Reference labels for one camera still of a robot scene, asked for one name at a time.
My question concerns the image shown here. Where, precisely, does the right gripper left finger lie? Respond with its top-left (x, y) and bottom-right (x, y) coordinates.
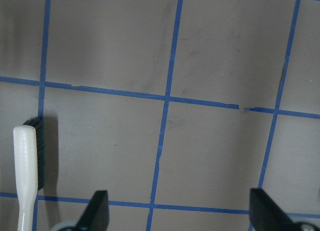
top-left (49, 189), bottom-right (111, 231)

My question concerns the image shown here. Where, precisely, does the white brush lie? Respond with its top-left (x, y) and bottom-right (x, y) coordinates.
top-left (13, 117), bottom-right (45, 231)

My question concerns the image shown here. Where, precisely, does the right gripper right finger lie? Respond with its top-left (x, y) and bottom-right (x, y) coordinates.
top-left (249, 187), bottom-right (320, 231)

